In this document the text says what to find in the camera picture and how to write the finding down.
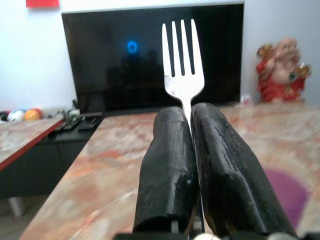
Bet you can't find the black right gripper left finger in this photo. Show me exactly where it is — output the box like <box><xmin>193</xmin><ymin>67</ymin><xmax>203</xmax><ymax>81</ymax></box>
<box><xmin>132</xmin><ymin>106</ymin><xmax>201</xmax><ymax>233</ymax></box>

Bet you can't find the black low tv cabinet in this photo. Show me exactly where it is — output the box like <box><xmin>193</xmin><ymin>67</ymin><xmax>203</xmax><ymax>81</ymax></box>
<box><xmin>0</xmin><ymin>111</ymin><xmax>161</xmax><ymax>218</ymax></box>

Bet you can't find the purple round placemat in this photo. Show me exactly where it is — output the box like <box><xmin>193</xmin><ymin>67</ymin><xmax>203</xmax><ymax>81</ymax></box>
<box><xmin>262</xmin><ymin>167</ymin><xmax>309</xmax><ymax>230</ymax></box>

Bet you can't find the white billiard ball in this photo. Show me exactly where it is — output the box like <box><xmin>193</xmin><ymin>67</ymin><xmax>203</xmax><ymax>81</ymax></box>
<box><xmin>6</xmin><ymin>110</ymin><xmax>25</xmax><ymax>122</ymax></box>

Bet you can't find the red and gold figurine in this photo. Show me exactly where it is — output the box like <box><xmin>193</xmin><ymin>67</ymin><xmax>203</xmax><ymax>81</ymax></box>
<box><xmin>255</xmin><ymin>37</ymin><xmax>313</xmax><ymax>104</ymax></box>

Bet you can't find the silver metal fork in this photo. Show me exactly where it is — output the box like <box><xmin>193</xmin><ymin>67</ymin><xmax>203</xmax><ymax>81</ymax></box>
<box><xmin>161</xmin><ymin>18</ymin><xmax>206</xmax><ymax>236</ymax></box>

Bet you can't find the black flat screen television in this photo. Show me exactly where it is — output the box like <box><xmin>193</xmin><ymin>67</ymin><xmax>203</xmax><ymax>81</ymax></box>
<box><xmin>61</xmin><ymin>3</ymin><xmax>245</xmax><ymax>113</ymax></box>

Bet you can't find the marble side table red edge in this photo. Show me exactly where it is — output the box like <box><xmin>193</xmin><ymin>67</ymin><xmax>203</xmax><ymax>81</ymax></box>
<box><xmin>0</xmin><ymin>117</ymin><xmax>66</xmax><ymax>173</ymax></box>

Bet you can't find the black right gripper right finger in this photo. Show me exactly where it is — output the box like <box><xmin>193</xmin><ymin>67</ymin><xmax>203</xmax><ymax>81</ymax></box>
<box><xmin>190</xmin><ymin>102</ymin><xmax>298</xmax><ymax>238</ymax></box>

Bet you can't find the red wall decoration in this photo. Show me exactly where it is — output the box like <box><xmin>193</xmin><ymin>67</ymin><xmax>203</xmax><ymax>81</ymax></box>
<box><xmin>25</xmin><ymin>0</ymin><xmax>61</xmax><ymax>9</ymax></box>

